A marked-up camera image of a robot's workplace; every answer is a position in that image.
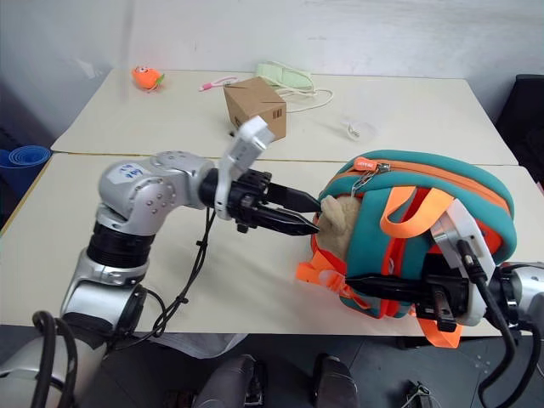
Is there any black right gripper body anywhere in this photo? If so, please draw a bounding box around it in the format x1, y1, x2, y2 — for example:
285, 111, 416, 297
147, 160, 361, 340
412, 271, 470, 333

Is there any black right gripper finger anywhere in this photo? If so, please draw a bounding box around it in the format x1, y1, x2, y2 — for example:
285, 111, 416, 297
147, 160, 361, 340
344, 275, 430, 305

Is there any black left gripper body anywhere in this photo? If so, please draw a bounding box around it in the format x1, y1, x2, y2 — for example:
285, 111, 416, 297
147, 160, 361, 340
228, 168, 274, 234

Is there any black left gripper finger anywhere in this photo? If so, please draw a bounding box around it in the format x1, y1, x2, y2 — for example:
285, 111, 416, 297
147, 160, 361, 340
257, 207, 320, 237
269, 182, 320, 213

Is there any orange and teal backpack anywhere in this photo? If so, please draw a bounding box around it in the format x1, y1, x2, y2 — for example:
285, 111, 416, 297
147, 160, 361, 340
295, 149, 518, 350

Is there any brown cardboard box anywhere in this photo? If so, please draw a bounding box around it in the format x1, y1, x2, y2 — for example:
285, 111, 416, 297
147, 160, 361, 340
223, 76, 288, 140

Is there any beige plush toy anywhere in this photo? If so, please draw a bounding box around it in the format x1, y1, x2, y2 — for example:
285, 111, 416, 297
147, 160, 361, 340
317, 195, 363, 261

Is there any clear plastic wrapper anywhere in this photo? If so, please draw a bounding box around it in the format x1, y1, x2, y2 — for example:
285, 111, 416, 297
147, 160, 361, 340
341, 118, 378, 142

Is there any dark rounded shape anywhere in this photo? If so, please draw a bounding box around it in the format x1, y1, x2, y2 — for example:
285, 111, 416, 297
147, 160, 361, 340
195, 354, 269, 408
313, 353, 359, 408

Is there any light green pouch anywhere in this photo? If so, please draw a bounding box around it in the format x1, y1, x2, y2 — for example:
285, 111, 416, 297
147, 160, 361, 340
255, 60, 316, 93

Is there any white paper sheet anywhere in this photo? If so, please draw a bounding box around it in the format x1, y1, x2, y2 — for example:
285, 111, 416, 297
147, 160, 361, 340
159, 332, 249, 359

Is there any orange plush fruit toy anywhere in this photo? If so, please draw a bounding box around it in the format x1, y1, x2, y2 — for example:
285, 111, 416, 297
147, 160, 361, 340
131, 65, 166, 94

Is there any blue rolled mat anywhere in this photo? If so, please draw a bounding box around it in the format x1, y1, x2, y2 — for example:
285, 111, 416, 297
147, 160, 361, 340
0, 144, 53, 193

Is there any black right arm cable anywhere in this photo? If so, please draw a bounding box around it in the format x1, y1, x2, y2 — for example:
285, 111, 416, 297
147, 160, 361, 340
456, 239, 518, 408

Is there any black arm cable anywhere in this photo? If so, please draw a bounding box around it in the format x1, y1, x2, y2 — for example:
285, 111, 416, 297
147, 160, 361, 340
110, 207, 218, 346
456, 239, 518, 408

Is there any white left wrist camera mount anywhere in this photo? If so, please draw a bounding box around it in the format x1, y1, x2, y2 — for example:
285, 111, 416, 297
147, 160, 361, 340
213, 115, 278, 221

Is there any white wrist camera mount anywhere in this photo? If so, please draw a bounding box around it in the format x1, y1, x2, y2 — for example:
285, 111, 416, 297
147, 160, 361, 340
429, 198, 497, 329
213, 115, 278, 221

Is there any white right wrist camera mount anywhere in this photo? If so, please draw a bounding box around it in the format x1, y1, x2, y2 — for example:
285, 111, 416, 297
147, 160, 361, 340
429, 198, 497, 329

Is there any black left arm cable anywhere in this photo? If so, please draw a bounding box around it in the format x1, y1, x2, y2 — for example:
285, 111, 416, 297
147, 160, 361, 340
110, 207, 218, 346

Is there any white cord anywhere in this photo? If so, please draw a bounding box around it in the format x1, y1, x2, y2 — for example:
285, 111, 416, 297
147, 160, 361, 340
274, 86, 335, 115

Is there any pink lanyard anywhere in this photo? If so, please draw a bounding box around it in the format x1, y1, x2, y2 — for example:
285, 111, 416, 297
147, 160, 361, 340
198, 76, 240, 93

